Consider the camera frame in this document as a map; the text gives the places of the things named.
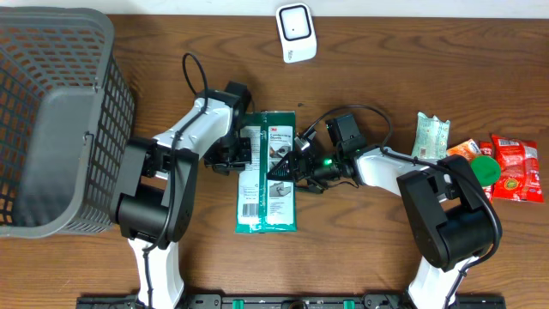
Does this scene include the green 3M gloves package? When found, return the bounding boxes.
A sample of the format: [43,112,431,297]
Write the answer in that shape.
[235,112,297,233]

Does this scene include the pale green wipes pack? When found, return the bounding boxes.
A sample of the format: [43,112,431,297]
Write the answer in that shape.
[412,112,450,160]

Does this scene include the orange snack packet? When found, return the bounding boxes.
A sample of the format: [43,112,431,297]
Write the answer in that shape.
[447,139,481,162]

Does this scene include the green lid jar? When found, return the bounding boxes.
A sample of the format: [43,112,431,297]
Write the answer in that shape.
[470,155,501,187]

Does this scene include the red instant coffee stick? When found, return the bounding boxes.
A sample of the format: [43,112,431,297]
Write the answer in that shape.
[480,142,494,203]

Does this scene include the red snack bag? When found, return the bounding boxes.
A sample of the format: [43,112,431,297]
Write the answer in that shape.
[491,134,544,203]

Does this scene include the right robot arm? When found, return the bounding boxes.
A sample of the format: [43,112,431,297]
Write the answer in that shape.
[267,113,502,308]

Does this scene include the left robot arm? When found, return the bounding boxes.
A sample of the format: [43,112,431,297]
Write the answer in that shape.
[109,82,251,308]

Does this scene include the white barcode scanner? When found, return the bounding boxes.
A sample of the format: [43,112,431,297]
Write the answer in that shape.
[275,3,317,64]

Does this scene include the grey plastic mesh basket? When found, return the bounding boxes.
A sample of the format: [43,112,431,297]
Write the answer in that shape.
[1,7,135,239]

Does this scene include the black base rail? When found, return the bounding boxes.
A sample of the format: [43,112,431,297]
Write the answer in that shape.
[75,293,508,309]

